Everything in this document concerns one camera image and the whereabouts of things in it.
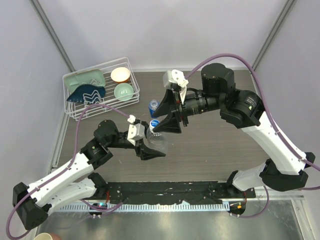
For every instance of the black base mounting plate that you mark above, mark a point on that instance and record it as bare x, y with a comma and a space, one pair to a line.
170, 193

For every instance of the orange white bowl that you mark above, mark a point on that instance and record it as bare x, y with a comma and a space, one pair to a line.
120, 75

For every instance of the mint green plate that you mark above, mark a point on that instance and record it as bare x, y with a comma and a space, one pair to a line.
93, 77

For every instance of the mint green bowl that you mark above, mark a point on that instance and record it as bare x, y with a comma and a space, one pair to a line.
123, 92

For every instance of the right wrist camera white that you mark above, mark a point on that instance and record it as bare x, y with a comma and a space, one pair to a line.
175, 79

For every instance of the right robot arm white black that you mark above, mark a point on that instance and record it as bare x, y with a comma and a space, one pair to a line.
282, 171

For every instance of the cream cup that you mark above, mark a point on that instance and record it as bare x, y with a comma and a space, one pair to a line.
43, 236

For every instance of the dark blue plate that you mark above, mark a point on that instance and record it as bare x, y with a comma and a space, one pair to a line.
87, 93

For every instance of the clear unlabelled plastic bottle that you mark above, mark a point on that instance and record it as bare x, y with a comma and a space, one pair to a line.
156, 141

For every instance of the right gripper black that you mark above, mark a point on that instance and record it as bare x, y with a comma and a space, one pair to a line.
171, 123

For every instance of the white wire dish rack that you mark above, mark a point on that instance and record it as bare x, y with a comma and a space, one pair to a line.
74, 110

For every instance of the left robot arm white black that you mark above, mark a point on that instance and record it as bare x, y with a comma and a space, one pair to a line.
77, 179

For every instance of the pink cup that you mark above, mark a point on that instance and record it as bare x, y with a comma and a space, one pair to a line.
55, 236

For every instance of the blue labelled plastic bottle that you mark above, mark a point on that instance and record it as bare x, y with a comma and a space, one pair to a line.
152, 106

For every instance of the slotted cable duct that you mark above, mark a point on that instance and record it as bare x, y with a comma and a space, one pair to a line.
128, 208

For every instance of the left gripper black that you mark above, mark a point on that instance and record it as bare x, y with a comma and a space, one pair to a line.
145, 153

